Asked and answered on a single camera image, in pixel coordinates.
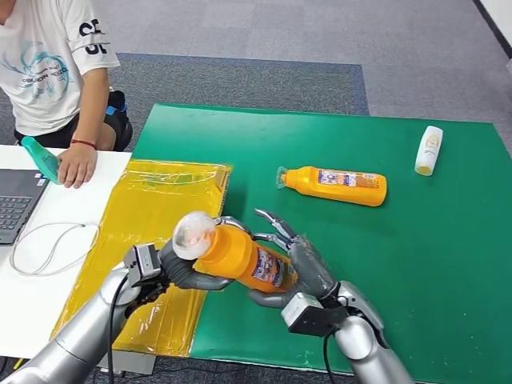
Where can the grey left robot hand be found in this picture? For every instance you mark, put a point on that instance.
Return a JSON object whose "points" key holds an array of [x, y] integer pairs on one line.
{"points": [[176, 270]]}

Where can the person's left hand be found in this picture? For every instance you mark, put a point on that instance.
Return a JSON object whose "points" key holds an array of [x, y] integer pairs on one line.
{"points": [[78, 167]]}

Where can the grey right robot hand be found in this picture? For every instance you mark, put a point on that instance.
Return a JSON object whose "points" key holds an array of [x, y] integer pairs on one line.
{"points": [[312, 270]]}

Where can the orange bottle with white cap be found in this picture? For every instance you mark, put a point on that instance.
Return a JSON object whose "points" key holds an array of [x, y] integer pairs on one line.
{"points": [[232, 254]]}

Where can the person's left forearm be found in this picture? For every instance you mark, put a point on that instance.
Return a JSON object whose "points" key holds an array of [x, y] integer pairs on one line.
{"points": [[91, 106]]}

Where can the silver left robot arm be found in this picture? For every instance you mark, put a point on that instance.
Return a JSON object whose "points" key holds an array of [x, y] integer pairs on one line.
{"points": [[80, 339]]}

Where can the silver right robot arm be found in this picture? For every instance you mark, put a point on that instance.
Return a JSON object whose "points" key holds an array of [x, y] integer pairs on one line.
{"points": [[368, 355]]}

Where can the teal plastic bottle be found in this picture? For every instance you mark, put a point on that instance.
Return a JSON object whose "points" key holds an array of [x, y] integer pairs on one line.
{"points": [[40, 159]]}

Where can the orange bottle with clear cap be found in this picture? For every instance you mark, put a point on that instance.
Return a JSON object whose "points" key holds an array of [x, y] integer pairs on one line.
{"points": [[340, 194]]}

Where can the small white bottle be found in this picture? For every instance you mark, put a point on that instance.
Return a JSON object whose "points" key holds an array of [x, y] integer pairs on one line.
{"points": [[428, 151]]}

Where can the yellow film covered board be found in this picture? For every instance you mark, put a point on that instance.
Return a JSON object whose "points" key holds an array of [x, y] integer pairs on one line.
{"points": [[136, 206]]}

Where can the seated person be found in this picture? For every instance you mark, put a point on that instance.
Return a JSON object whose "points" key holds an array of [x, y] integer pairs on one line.
{"points": [[40, 95]]}

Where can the dark grey laptop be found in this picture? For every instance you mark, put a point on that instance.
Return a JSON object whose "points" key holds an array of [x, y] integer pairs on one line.
{"points": [[16, 206]]}

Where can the green table mat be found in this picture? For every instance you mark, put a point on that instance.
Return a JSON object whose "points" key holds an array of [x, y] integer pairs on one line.
{"points": [[439, 238]]}

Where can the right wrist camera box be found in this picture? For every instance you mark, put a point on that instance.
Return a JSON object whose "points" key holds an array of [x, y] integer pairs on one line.
{"points": [[308, 315]]}

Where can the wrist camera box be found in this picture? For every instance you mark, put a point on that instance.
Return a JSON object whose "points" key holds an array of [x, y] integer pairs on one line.
{"points": [[142, 262], [308, 315]]}

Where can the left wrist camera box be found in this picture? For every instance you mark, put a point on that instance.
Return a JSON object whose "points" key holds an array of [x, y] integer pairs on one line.
{"points": [[142, 262]]}

